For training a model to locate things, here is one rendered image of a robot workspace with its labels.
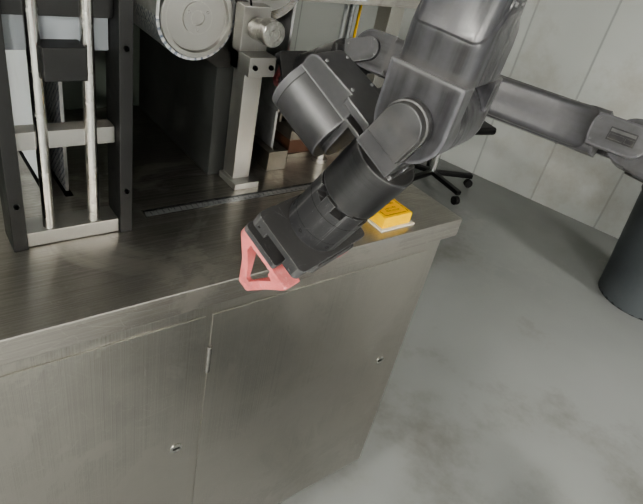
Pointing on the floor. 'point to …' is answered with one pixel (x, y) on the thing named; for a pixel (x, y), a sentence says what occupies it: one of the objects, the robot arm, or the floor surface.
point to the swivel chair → (450, 171)
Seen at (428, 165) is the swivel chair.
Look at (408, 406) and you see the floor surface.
